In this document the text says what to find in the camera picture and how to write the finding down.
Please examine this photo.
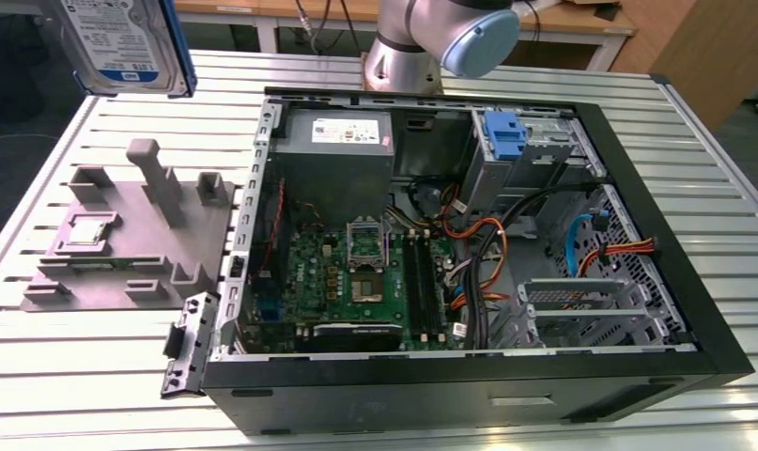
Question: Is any blue data wire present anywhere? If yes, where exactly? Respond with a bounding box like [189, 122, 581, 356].
[565, 211, 609, 278]

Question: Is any orange red disk power wire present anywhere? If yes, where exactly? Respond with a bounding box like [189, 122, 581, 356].
[576, 237, 661, 278]

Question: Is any hard disk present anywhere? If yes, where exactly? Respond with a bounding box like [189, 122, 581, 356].
[51, 0, 198, 100]

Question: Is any metal disk bay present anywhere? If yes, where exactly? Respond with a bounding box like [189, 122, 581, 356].
[488, 276, 697, 351]

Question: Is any metal socket cover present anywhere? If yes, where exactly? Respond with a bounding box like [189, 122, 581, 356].
[345, 216, 391, 272]

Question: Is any grey power supply unit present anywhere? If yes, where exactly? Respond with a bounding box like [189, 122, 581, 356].
[270, 107, 398, 226]

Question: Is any black RAM slot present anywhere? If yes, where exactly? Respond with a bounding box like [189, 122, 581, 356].
[421, 229, 448, 342]
[402, 229, 426, 343]

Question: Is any CPU socket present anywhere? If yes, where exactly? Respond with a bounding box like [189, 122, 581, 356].
[351, 274, 394, 304]

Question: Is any green motherboard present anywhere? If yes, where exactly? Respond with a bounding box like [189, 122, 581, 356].
[239, 213, 474, 352]

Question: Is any metal drive cage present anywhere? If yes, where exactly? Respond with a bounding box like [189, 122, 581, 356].
[462, 107, 606, 218]

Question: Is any black graphics card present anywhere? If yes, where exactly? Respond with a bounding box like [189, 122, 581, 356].
[294, 321, 403, 353]

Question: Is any grey parts rack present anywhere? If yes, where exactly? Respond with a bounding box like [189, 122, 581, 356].
[18, 138, 242, 314]

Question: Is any black open PC case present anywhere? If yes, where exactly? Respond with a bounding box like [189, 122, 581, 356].
[199, 86, 756, 436]

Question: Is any black hinged card latch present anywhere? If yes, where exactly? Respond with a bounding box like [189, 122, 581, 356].
[158, 289, 222, 400]

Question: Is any green RAM stick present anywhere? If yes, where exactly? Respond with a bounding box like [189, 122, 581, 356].
[68, 259, 136, 272]

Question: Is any silver CPU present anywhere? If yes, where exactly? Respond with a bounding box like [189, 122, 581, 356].
[68, 219, 114, 246]

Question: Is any wooden cabinet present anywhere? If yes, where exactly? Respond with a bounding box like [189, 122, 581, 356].
[650, 0, 758, 135]

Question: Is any orange yellow wire bundle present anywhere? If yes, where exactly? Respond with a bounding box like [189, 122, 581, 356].
[442, 218, 512, 312]

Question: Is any thick black cable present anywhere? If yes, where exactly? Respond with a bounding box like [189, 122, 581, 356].
[462, 182, 597, 351]

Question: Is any wooden desk white frame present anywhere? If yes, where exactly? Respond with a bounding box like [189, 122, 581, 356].
[174, 0, 641, 71]

